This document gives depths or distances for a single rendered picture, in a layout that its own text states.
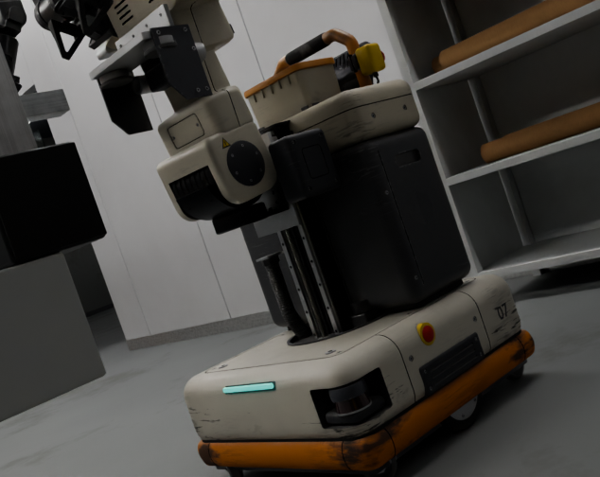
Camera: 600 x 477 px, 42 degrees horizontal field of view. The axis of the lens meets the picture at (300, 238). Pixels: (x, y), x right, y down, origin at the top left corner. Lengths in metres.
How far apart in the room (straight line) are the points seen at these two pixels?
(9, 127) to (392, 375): 1.17
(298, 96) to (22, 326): 1.46
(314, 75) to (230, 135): 0.34
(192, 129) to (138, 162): 3.55
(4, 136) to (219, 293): 4.41
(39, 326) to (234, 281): 4.28
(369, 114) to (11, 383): 1.37
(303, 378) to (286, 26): 2.70
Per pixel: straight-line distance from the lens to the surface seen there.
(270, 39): 4.21
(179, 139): 1.86
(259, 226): 1.97
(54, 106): 1.10
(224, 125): 1.76
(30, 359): 0.60
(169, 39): 1.73
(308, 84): 1.97
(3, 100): 0.66
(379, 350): 1.66
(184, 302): 5.37
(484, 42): 2.93
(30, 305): 0.61
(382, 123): 1.87
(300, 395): 1.68
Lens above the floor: 0.59
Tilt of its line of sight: 2 degrees down
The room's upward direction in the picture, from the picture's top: 19 degrees counter-clockwise
